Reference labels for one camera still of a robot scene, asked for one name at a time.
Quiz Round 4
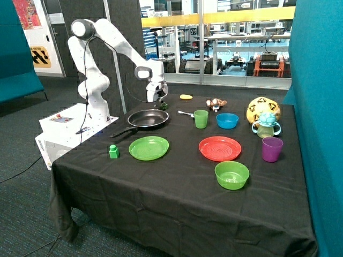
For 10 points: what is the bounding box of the blue sippy cup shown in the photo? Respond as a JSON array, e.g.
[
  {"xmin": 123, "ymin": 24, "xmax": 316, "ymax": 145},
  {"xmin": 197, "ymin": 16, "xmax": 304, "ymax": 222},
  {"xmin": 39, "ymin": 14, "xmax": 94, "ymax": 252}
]
[{"xmin": 251, "ymin": 112, "xmax": 281, "ymax": 139}]

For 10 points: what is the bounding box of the metal spoon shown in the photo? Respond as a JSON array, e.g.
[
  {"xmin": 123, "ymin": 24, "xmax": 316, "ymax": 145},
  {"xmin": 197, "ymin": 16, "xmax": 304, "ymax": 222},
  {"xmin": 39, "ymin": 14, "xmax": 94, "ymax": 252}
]
[{"xmin": 177, "ymin": 110, "xmax": 194, "ymax": 118}]

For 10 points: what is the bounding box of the green capsicum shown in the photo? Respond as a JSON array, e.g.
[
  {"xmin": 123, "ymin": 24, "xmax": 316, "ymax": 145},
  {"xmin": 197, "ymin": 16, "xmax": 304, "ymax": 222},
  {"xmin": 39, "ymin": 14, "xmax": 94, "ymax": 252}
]
[{"xmin": 159, "ymin": 102, "xmax": 169, "ymax": 110}]

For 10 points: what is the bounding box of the green toy block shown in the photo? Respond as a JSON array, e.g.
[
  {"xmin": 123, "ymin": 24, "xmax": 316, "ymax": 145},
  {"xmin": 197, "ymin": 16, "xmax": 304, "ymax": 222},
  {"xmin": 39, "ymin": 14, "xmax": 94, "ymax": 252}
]
[{"xmin": 109, "ymin": 145, "xmax": 120, "ymax": 159}]

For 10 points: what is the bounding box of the black frying pan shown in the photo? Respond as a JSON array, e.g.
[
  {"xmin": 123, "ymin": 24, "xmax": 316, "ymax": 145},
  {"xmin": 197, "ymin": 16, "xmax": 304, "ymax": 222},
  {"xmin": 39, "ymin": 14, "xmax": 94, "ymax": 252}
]
[{"xmin": 110, "ymin": 109, "xmax": 169, "ymax": 138}]

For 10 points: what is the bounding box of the black tablecloth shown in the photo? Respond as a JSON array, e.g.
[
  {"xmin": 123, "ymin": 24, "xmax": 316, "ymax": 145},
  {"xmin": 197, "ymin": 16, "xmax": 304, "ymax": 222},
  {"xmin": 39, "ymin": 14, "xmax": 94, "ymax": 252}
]
[{"xmin": 48, "ymin": 95, "xmax": 318, "ymax": 256}]

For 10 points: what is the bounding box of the green plate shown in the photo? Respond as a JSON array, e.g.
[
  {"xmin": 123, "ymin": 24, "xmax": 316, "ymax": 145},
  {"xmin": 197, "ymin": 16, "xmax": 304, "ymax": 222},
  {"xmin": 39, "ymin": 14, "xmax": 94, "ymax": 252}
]
[{"xmin": 129, "ymin": 136, "xmax": 169, "ymax": 161}]

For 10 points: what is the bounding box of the teal partition panel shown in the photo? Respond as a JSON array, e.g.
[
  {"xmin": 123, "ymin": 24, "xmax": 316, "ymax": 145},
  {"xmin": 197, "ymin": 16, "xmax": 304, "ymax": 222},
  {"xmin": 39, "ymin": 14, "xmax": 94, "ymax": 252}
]
[{"xmin": 284, "ymin": 1, "xmax": 342, "ymax": 256}]

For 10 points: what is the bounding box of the green bowl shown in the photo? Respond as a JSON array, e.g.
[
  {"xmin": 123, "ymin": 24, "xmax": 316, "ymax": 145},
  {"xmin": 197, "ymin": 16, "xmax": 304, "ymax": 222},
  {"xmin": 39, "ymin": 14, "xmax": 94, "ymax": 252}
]
[{"xmin": 214, "ymin": 161, "xmax": 250, "ymax": 190}]

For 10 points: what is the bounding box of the brown plush toy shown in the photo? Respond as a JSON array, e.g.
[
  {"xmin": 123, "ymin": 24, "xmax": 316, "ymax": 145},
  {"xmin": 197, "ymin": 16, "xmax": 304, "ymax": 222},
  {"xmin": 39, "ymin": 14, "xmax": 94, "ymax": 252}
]
[{"xmin": 206, "ymin": 99, "xmax": 227, "ymax": 112}]

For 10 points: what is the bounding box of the yellow soccer ball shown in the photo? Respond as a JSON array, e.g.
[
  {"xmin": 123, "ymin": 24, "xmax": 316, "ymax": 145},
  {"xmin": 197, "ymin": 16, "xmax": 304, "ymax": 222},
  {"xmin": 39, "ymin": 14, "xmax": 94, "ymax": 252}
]
[{"xmin": 246, "ymin": 96, "xmax": 281, "ymax": 124}]

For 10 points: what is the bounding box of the red wall poster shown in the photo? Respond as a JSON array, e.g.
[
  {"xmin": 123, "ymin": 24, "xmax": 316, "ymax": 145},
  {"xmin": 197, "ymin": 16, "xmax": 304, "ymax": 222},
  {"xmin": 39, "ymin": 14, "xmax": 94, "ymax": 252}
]
[{"xmin": 13, "ymin": 0, "xmax": 42, "ymax": 30}]

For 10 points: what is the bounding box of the yellow black hazard sign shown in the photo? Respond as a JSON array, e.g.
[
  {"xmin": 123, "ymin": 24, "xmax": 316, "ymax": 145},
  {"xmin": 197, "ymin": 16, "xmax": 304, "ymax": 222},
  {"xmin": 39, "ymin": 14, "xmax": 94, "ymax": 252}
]
[{"xmin": 30, "ymin": 46, "xmax": 51, "ymax": 69}]

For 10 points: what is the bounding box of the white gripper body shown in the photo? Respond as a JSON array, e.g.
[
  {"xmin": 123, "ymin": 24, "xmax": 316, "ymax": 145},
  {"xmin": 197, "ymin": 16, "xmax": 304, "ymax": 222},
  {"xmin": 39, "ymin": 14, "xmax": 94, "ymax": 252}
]
[{"xmin": 146, "ymin": 81, "xmax": 168, "ymax": 102}]

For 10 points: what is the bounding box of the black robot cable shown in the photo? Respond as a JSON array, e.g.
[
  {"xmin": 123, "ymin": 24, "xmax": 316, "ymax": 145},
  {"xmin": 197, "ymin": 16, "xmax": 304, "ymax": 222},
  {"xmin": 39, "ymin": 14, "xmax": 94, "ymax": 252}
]
[{"xmin": 75, "ymin": 36, "xmax": 93, "ymax": 147}]

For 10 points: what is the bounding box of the teal sofa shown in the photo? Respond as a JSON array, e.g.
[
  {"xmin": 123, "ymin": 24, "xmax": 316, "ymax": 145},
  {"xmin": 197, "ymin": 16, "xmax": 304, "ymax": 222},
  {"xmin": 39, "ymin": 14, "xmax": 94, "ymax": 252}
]
[{"xmin": 0, "ymin": 0, "xmax": 44, "ymax": 103}]

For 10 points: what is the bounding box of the purple cup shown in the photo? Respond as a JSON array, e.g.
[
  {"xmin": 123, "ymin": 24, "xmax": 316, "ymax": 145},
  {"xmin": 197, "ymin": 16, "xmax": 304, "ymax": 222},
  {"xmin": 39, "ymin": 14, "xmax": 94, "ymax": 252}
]
[{"xmin": 262, "ymin": 137, "xmax": 284, "ymax": 163}]

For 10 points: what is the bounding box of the blue bowl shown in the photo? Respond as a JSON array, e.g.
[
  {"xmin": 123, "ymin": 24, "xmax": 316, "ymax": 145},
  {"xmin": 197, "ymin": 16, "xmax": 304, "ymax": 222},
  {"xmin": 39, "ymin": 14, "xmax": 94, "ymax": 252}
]
[{"xmin": 216, "ymin": 113, "xmax": 239, "ymax": 129}]

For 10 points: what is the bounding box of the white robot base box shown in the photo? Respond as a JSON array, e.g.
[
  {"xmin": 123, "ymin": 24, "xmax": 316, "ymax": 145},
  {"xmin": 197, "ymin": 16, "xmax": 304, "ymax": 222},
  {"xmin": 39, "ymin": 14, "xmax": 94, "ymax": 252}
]
[{"xmin": 35, "ymin": 103, "xmax": 118, "ymax": 170}]

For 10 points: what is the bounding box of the red plate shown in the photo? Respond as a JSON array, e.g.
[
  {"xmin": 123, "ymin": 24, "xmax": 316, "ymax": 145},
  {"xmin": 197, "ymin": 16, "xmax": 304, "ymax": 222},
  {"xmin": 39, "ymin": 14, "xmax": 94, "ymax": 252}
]
[{"xmin": 198, "ymin": 136, "xmax": 242, "ymax": 162}]

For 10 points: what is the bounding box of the green cup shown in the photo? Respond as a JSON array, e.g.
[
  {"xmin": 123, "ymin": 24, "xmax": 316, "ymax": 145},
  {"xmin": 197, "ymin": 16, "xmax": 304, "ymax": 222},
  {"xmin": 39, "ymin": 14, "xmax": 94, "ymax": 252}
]
[{"xmin": 194, "ymin": 110, "xmax": 208, "ymax": 129}]

